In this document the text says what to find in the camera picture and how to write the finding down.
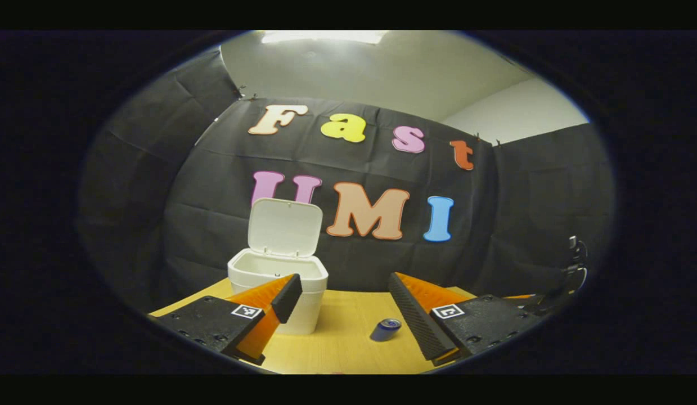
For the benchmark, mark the white desktop garbage bin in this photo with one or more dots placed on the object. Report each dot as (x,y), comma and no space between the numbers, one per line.
(283,230)

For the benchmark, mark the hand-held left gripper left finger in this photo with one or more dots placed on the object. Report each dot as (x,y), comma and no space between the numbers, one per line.
(287,298)

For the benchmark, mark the ceiling light panel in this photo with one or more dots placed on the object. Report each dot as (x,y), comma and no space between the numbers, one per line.
(325,36)

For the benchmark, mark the black backdrop cloth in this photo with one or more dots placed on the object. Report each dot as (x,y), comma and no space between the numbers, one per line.
(213,169)

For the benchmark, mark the wooden desktop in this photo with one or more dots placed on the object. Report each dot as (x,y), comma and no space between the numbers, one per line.
(337,349)

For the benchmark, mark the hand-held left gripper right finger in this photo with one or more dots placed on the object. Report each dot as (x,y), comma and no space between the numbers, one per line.
(416,320)

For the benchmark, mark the blue pop can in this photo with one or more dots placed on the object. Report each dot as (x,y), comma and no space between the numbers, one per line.
(385,331)

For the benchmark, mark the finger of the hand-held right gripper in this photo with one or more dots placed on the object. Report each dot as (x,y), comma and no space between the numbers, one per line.
(520,296)

